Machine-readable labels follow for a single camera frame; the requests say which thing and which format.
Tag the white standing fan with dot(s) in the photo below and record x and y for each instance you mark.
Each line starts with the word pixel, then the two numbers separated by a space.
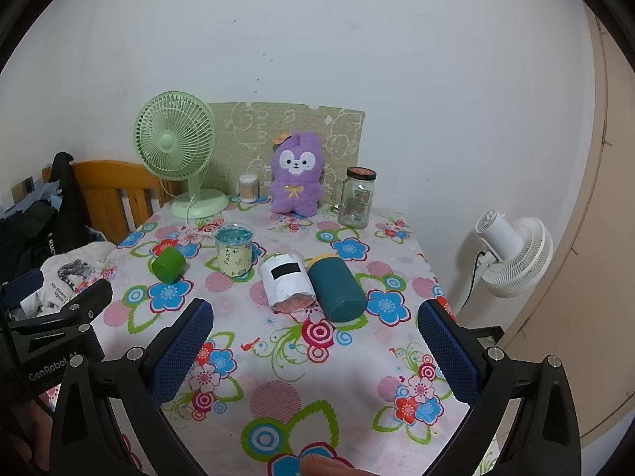
pixel 516 258

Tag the white cup with black patch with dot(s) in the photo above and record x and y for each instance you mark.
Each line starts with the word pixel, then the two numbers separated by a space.
pixel 287 287

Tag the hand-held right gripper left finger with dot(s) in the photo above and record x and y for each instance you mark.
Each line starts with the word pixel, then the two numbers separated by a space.
pixel 181 352

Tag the white printed cloth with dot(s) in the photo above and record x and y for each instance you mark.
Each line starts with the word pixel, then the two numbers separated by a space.
pixel 64 267

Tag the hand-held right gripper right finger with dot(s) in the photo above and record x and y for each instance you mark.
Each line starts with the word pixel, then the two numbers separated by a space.
pixel 446 352

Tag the floral tablecloth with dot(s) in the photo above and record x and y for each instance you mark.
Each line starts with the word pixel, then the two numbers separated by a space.
pixel 347 382

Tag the beige wooden door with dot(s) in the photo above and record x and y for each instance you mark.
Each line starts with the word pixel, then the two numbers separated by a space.
pixel 595 258

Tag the cotton swab container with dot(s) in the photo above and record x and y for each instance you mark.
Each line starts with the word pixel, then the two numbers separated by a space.
pixel 249 189

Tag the glass jar with lid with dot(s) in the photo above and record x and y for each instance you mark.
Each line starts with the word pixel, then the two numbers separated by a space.
pixel 356 203

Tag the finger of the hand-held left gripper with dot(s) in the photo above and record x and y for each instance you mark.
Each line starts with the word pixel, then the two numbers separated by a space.
pixel 22 286
pixel 92 300

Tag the green desk fan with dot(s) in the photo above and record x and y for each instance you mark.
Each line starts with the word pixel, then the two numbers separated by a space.
pixel 173 134

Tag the black garment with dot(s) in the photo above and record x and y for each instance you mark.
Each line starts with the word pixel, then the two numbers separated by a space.
pixel 64 198

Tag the clear cup with yellow label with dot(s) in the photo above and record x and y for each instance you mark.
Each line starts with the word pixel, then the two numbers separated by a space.
pixel 234 258

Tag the dark teal cup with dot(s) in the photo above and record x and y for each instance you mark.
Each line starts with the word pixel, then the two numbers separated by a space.
pixel 337 290

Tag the green patterned wall mat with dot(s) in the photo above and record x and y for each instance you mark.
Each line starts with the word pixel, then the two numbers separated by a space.
pixel 307 124

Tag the purple plush toy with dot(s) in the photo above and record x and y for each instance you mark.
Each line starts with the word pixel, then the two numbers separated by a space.
pixel 296 188

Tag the person's left forearm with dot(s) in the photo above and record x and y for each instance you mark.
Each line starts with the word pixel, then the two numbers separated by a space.
pixel 20 446

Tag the small green cup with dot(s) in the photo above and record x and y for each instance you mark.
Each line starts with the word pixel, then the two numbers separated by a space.
pixel 167 265

